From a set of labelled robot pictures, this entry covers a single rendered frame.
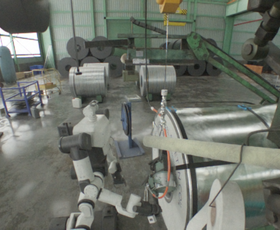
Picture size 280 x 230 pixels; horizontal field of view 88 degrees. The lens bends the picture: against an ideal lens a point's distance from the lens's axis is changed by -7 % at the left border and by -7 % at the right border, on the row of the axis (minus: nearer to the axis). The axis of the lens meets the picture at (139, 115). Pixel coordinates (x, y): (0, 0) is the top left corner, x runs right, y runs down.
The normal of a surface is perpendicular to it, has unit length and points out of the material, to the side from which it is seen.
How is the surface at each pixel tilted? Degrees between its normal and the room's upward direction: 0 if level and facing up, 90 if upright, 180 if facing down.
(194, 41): 90
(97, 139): 84
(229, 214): 36
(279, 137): 90
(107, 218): 0
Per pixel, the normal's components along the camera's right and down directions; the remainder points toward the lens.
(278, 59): 0.07, -0.47
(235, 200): -0.09, -0.79
